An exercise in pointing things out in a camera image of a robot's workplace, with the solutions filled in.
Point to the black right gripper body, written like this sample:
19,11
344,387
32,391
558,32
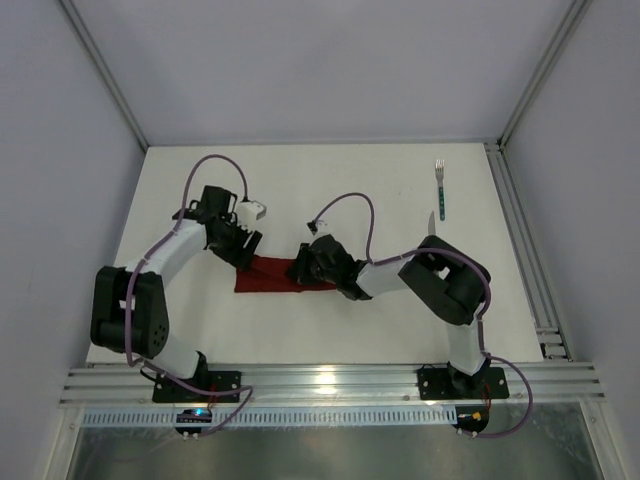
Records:
304,264

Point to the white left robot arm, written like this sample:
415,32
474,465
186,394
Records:
129,311

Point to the aluminium right side rail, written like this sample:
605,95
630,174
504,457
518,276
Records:
546,317

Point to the slotted cable duct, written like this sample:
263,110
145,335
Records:
331,416

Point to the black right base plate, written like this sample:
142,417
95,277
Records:
444,383

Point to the right corner frame post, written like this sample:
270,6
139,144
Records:
558,42

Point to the corner frame post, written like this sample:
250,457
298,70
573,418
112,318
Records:
558,42
80,30

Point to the aluminium rail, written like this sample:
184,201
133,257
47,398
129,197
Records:
333,385
546,317

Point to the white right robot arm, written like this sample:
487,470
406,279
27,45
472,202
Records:
453,286

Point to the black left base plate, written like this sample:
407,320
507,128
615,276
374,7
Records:
166,391

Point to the fork with teal handle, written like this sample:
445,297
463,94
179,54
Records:
439,175

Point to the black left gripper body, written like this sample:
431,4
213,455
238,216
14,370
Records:
242,250

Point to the aluminium front rail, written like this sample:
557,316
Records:
333,385

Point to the dark red cloth napkin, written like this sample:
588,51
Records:
269,275

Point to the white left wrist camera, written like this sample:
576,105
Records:
248,213

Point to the knife with teal handle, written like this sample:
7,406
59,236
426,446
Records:
431,224

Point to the left corner frame post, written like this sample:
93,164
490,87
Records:
80,30

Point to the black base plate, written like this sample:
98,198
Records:
444,383
166,391

